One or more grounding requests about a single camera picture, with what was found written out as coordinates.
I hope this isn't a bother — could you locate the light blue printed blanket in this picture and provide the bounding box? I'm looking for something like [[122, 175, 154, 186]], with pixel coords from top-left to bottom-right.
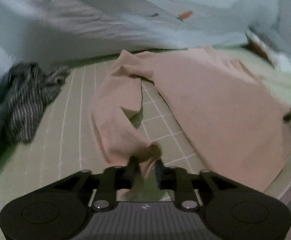
[[0, 0, 291, 98]]

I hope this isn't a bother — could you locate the plaid shirt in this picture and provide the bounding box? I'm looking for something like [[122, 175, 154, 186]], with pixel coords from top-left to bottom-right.
[[3, 62, 61, 144]]

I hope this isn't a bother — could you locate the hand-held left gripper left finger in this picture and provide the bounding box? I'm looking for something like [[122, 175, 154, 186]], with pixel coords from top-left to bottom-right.
[[53, 157, 139, 211]]

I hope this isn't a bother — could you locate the white brown cloth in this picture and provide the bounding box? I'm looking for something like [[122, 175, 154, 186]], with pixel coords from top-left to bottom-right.
[[245, 29, 291, 74]]

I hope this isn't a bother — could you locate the pink garment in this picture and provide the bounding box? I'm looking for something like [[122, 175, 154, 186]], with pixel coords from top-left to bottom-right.
[[88, 45, 291, 202]]

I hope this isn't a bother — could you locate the green grid mat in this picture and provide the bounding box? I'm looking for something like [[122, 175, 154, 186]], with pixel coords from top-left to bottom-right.
[[0, 46, 291, 230]]

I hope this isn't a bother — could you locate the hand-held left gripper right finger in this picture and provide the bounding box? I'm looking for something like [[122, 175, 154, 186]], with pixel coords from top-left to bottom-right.
[[154, 159, 238, 211]]

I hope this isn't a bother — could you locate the grey striped garment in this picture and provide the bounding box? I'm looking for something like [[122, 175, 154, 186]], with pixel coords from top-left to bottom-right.
[[46, 65, 71, 87]]

